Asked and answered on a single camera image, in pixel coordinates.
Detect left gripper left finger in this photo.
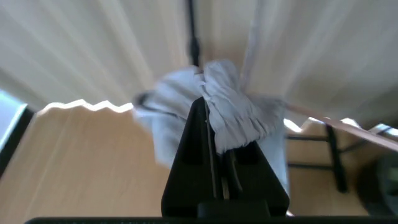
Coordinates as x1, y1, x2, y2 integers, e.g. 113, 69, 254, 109
160, 96, 218, 218

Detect pink clothes hanger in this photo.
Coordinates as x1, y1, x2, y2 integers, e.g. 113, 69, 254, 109
284, 102, 398, 153

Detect pale grey shorts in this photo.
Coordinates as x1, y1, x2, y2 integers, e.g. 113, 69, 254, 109
133, 58, 290, 194

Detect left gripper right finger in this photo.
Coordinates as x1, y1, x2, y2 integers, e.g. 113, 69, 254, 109
214, 140, 290, 218

